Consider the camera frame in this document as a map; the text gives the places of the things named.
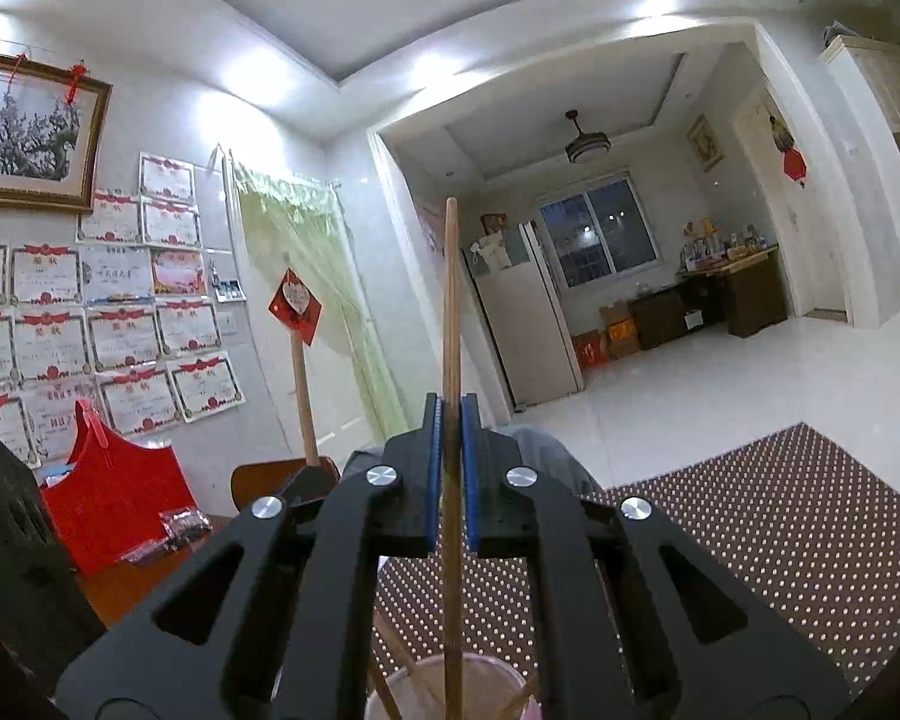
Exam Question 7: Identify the gold framed blossom painting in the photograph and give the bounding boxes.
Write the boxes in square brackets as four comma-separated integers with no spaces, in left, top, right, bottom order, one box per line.
[0,51,113,212]

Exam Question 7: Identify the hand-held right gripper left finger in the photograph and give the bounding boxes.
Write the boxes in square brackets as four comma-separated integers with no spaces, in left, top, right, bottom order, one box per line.
[55,394,447,720]

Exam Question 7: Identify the white bag on refrigerator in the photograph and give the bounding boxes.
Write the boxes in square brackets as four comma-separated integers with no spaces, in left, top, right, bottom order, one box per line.
[469,234,512,269]

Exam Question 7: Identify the brown polka dot mat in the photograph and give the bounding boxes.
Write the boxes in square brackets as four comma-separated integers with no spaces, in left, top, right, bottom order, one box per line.
[371,422,900,698]

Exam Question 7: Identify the dark wooden desk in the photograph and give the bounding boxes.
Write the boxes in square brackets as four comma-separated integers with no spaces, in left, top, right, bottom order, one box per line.
[630,246,788,350]

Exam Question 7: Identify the red diamond heart decoration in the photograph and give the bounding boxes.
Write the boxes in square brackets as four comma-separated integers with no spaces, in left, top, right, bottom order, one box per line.
[268,268,323,346]

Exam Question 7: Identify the white tall cabinet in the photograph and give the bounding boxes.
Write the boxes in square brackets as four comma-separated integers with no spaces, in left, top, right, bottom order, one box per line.
[821,30,900,188]

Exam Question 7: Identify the red hanging door ornament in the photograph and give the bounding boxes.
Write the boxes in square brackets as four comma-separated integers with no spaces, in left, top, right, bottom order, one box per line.
[766,112,809,188]

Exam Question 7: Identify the wooden chopstick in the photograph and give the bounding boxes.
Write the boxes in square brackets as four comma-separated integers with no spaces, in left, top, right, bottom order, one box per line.
[291,330,419,682]
[367,652,406,720]
[439,197,466,719]
[495,675,542,720]

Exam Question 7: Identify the white door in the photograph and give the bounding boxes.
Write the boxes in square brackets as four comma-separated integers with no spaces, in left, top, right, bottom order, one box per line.
[733,86,848,320]

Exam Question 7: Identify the window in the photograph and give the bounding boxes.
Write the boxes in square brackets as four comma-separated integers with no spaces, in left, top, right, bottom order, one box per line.
[536,180,661,290]

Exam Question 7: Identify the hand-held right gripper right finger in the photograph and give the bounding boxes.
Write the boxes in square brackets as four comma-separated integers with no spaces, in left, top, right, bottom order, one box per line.
[461,394,852,720]

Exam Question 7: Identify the ceiling fan lamp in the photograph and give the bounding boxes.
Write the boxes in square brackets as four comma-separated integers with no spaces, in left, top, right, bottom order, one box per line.
[562,111,616,164]

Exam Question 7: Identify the clutter of desk ornaments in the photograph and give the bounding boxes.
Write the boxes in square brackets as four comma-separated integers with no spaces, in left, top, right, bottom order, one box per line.
[679,217,770,271]

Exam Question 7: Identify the wooden chair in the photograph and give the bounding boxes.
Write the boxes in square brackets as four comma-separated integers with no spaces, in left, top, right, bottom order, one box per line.
[230,456,340,518]

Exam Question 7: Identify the beige refrigerator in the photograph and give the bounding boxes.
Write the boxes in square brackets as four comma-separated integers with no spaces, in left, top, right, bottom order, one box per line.
[461,223,584,410]

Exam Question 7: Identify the pink cup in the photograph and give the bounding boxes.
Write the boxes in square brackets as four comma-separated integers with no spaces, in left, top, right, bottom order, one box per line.
[364,652,545,720]

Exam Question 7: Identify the light green curtain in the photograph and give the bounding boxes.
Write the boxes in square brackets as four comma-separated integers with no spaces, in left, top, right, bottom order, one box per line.
[225,154,410,443]

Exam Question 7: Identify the red paper bag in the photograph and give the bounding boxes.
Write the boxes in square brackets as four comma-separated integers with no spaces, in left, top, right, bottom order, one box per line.
[40,399,200,578]

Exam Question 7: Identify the clear plastic packet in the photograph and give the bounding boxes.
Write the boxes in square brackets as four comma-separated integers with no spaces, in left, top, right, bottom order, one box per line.
[124,538,175,565]
[160,508,212,552]

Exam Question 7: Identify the framed wall picture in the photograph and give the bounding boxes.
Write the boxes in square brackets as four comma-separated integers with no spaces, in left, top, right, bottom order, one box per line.
[686,114,726,172]

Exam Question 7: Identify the wall of award certificates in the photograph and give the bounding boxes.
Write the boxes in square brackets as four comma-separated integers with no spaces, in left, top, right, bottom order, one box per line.
[0,152,245,466]

